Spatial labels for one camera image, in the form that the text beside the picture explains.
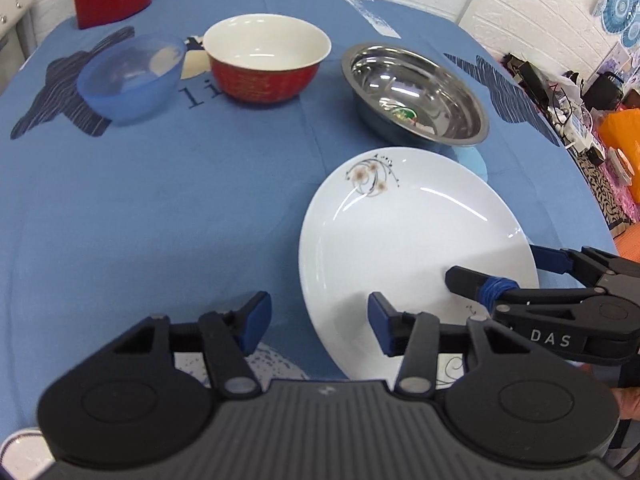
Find small white bowl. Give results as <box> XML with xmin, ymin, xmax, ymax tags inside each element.
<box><xmin>1</xmin><ymin>428</ymin><xmax>55</xmax><ymax>480</ymax></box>

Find person right hand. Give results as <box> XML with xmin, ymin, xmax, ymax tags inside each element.
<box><xmin>578</xmin><ymin>363</ymin><xmax>639</xmax><ymax>422</ymax></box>

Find blue translucent plastic bowl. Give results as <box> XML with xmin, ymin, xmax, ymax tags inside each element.
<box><xmin>77</xmin><ymin>34</ymin><xmax>186</xmax><ymax>124</ymax></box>

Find stainless steel bowl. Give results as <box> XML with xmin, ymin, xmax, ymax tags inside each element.
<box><xmin>341</xmin><ymin>42</ymin><xmax>489</xmax><ymax>150</ymax></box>

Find blue patterned tablecloth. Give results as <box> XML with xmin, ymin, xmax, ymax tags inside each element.
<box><xmin>0</xmin><ymin>0</ymin><xmax>618</xmax><ymax>430</ymax></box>

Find blue paper fan decorations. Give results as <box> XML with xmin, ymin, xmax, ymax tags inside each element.
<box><xmin>591</xmin><ymin>0</ymin><xmax>639</xmax><ymax>50</ymax></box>

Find white water dispenser appliance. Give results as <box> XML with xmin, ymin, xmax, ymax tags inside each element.
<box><xmin>0</xmin><ymin>0</ymin><xmax>34</xmax><ymax>92</ymax></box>

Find red ceramic bowl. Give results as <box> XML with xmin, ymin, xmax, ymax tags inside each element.
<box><xmin>203</xmin><ymin>13</ymin><xmax>332</xmax><ymax>104</ymax></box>

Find orange bag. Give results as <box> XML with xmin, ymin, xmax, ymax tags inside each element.
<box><xmin>598</xmin><ymin>108</ymin><xmax>640</xmax><ymax>174</ymax></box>

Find floral white plate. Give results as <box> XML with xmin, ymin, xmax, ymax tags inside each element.
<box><xmin>298</xmin><ymin>148</ymin><xmax>539</xmax><ymax>382</ymax></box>

